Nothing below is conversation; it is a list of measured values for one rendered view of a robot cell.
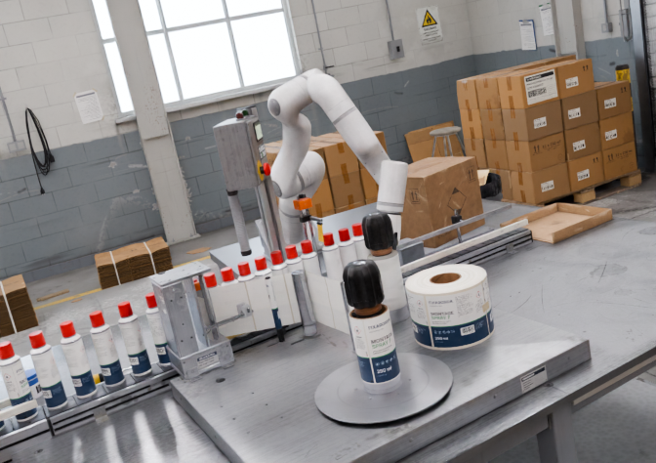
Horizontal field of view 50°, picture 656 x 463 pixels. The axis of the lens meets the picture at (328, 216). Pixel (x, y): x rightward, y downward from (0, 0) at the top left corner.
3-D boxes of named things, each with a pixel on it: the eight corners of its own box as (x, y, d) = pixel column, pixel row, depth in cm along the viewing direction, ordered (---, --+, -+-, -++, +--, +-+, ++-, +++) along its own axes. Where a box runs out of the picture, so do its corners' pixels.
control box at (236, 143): (226, 192, 202) (212, 126, 198) (239, 180, 218) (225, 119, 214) (262, 186, 201) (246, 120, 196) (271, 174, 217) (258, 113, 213)
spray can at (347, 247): (351, 296, 218) (339, 232, 213) (344, 292, 222) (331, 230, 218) (366, 290, 220) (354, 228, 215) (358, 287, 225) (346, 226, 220)
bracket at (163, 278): (161, 287, 176) (160, 283, 175) (149, 279, 185) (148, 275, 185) (211, 271, 182) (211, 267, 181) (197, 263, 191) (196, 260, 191)
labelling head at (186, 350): (184, 380, 181) (160, 286, 175) (170, 365, 192) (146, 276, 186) (234, 360, 187) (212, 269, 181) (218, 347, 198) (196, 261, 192)
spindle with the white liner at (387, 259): (389, 326, 189) (369, 220, 183) (371, 318, 197) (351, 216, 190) (416, 315, 193) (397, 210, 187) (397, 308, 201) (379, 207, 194)
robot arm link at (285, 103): (315, 189, 270) (284, 210, 262) (295, 172, 276) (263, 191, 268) (321, 84, 233) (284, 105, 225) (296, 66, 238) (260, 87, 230)
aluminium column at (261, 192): (288, 316, 225) (242, 108, 210) (282, 314, 229) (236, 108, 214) (301, 312, 227) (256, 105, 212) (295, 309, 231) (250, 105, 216)
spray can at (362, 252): (367, 290, 220) (355, 227, 216) (356, 287, 224) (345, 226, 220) (380, 284, 223) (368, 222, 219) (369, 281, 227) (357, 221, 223)
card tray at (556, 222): (553, 243, 243) (552, 232, 242) (501, 233, 266) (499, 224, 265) (612, 219, 257) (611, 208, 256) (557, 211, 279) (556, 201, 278)
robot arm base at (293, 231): (283, 259, 286) (284, 231, 271) (261, 227, 295) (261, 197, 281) (323, 241, 293) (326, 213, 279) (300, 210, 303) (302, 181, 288)
